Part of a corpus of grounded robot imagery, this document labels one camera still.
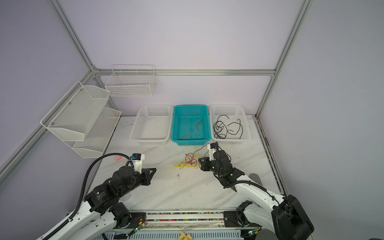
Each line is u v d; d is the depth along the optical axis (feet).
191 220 2.45
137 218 2.41
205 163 2.35
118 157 3.08
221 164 2.02
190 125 3.78
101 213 1.66
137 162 2.13
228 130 3.53
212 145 2.43
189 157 2.98
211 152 2.45
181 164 2.64
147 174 2.07
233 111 3.88
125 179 1.75
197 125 3.76
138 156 2.16
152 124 3.83
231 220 2.40
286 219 1.36
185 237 2.24
